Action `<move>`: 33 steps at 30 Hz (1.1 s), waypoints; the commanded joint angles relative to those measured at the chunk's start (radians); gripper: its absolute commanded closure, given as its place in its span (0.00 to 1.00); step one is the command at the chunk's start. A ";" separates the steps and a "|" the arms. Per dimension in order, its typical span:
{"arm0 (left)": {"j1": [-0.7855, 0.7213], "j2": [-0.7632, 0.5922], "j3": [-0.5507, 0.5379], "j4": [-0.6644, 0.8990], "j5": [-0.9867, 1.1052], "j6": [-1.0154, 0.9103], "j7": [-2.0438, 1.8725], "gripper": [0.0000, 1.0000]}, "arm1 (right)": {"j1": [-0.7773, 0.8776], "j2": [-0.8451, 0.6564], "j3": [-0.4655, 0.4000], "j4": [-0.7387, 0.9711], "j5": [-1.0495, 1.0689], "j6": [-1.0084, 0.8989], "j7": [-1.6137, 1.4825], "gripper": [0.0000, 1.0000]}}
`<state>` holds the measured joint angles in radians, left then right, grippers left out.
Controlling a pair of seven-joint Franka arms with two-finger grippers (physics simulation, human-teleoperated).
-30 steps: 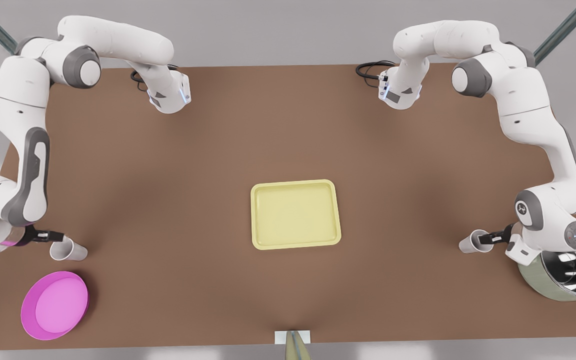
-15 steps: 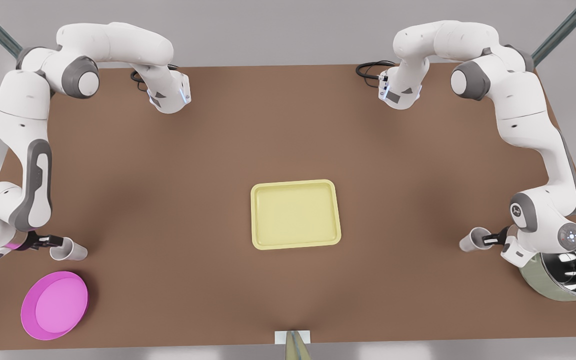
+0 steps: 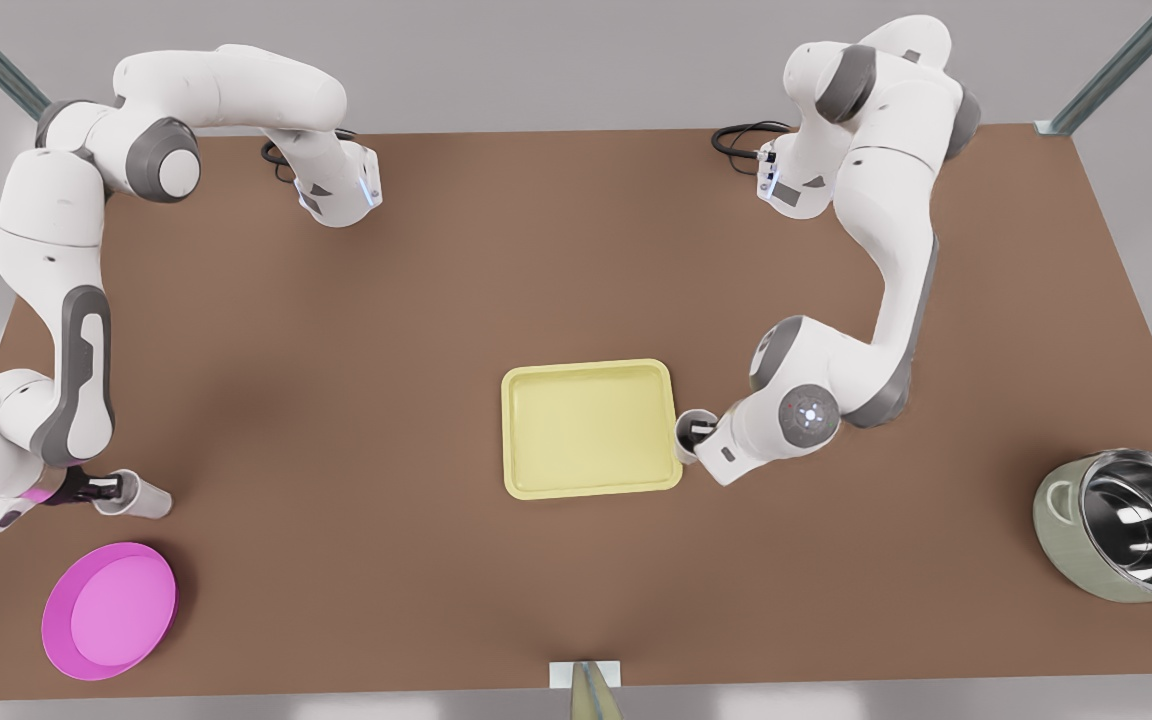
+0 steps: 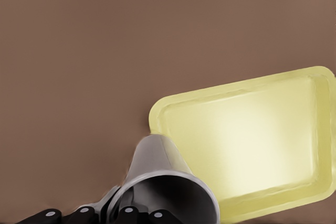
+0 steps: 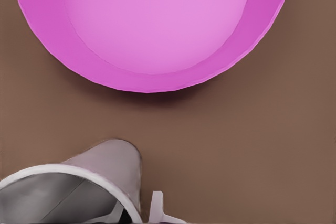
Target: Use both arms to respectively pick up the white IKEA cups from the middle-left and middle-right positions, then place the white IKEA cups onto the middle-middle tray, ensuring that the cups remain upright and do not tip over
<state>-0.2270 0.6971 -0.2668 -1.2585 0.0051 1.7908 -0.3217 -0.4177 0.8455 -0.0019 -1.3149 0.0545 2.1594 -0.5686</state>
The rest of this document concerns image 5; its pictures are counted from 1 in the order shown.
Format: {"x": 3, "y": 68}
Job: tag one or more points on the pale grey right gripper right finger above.
{"x": 157, "y": 208}

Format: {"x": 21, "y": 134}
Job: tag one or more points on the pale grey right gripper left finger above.
{"x": 117, "y": 210}

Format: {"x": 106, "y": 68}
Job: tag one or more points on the white IKEA cup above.
{"x": 110, "y": 161}

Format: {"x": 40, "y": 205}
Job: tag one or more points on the round pink tray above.
{"x": 157, "y": 24}

